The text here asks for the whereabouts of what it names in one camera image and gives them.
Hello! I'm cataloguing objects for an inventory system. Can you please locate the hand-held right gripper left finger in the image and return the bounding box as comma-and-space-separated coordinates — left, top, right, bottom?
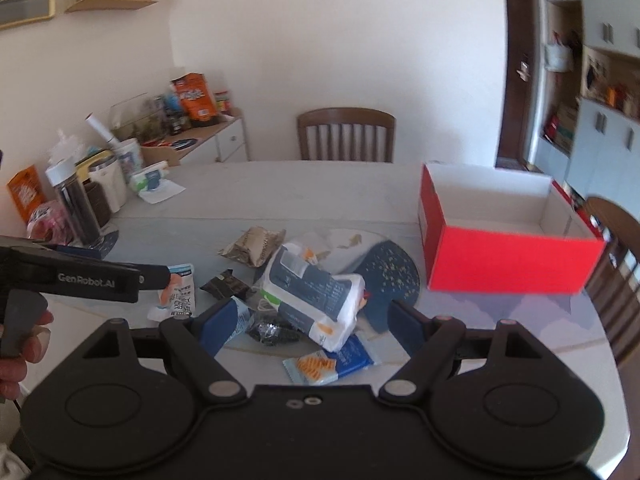
82, 297, 249, 407

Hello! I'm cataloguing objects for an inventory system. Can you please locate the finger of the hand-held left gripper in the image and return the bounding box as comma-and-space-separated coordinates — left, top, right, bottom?
137, 265, 173, 291

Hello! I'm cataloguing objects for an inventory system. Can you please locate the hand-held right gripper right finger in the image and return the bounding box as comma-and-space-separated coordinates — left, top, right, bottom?
379, 299, 547, 405

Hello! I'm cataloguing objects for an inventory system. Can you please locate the white pouch with orange print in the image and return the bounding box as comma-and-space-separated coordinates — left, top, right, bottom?
149, 263, 197, 322

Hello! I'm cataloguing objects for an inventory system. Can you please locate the blue packet with orange print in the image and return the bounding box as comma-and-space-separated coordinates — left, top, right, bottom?
282, 334, 377, 386

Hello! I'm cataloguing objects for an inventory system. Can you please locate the metallic snack packet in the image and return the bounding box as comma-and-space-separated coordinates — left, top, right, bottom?
217, 226, 287, 267

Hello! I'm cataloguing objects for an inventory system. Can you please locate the large white and blue packet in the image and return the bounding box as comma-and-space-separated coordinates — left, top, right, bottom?
261, 242, 367, 353

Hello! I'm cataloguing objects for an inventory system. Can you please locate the red cardboard box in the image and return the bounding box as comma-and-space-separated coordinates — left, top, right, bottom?
417, 161, 608, 296

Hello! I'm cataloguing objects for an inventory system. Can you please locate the person's left hand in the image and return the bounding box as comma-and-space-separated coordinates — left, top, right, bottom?
0, 311, 54, 402

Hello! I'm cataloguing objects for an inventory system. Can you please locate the small black snack packet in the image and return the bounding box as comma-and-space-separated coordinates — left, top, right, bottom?
200, 269, 252, 302

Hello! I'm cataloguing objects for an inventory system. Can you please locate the crumpled black wrapper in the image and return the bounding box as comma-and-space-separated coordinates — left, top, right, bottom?
246, 311, 302, 347

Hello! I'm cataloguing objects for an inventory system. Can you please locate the pink plastic bag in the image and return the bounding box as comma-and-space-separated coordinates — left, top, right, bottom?
26, 201, 71, 245

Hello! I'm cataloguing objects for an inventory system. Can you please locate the clear bottle with dark contents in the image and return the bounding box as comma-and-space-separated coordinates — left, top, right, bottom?
44, 156, 103, 247

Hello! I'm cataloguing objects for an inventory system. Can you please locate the dark brown holder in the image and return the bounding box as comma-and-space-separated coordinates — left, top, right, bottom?
82, 180, 112, 228

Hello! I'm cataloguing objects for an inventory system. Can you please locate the white paper sheet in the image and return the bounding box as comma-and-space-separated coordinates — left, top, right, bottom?
137, 181, 187, 205

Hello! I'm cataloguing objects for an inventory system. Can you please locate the orange carton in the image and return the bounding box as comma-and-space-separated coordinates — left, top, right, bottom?
6, 164, 47, 225

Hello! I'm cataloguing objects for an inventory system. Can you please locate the white and green tissue pack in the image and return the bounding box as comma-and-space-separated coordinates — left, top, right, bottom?
129, 166, 172, 194

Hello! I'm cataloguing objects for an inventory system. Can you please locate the white jug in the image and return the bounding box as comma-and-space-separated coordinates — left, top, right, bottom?
87, 156, 128, 213

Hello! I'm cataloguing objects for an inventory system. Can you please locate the white printed mug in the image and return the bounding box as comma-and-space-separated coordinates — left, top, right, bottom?
116, 139, 145, 183

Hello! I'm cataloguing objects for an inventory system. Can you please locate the yellow container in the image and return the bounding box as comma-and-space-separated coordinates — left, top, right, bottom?
74, 148, 115, 168

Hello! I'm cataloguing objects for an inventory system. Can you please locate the wooden tray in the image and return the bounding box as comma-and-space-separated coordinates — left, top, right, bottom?
139, 141, 185, 167

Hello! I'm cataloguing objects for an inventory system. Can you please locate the clear plastic bag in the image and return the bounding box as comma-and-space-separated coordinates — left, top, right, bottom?
47, 129, 90, 161

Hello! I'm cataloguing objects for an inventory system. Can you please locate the white lint roller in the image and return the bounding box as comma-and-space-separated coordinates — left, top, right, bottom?
84, 113, 122, 150

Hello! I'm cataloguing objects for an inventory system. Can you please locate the white sideboard with wooden top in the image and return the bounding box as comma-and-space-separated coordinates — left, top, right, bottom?
140, 115, 249, 167

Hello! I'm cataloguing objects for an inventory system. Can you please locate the glass terrarium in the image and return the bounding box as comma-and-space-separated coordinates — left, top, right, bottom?
109, 91, 168, 137

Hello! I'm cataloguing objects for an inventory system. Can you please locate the orange snack bag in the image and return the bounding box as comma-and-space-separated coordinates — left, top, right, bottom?
171, 73, 219, 127

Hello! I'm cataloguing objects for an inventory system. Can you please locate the brown wooden chair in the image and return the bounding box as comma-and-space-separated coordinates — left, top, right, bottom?
581, 196, 640, 367
296, 107, 397, 163

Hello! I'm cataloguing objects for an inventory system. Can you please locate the dark brown door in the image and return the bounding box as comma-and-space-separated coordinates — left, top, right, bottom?
495, 0, 542, 170

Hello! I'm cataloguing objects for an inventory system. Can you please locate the hanging tote bag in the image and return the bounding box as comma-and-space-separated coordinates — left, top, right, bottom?
544, 32, 574, 74

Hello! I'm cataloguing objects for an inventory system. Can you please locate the blue-grey wall cabinet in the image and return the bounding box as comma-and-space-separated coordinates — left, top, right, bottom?
532, 0, 640, 213

